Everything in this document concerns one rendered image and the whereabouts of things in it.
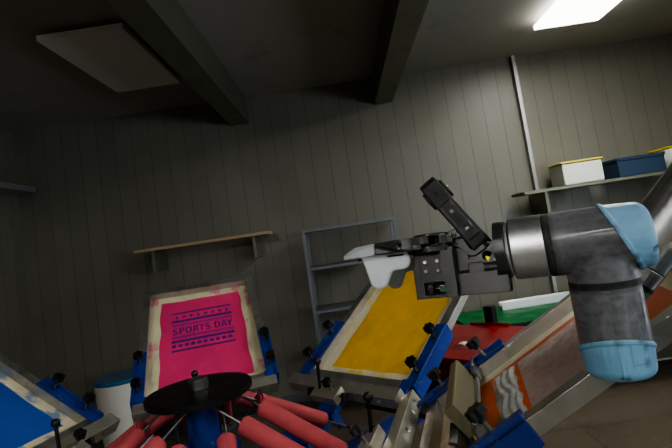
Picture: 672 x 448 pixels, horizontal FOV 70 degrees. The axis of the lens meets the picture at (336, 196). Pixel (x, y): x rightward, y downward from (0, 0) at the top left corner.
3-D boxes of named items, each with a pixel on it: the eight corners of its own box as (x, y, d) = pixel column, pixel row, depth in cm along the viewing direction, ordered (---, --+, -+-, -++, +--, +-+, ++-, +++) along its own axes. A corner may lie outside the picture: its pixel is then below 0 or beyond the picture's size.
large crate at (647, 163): (645, 174, 525) (642, 157, 526) (668, 170, 487) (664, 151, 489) (599, 181, 525) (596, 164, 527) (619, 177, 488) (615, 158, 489)
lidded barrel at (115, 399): (165, 428, 503) (158, 363, 508) (150, 450, 448) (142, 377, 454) (111, 438, 497) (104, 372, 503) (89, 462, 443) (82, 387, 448)
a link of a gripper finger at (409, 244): (373, 254, 62) (443, 246, 60) (371, 242, 62) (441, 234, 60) (379, 256, 66) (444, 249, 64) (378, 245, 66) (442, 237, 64)
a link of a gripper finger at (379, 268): (342, 293, 63) (413, 286, 61) (338, 247, 64) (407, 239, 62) (347, 292, 66) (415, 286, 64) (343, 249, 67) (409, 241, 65)
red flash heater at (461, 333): (456, 342, 279) (453, 321, 280) (534, 346, 247) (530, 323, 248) (390, 374, 236) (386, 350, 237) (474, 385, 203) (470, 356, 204)
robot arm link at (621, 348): (651, 355, 60) (633, 267, 61) (670, 386, 50) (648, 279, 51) (581, 357, 63) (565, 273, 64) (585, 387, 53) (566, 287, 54)
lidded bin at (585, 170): (589, 183, 524) (585, 161, 527) (608, 179, 488) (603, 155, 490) (549, 189, 525) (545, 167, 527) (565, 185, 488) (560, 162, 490)
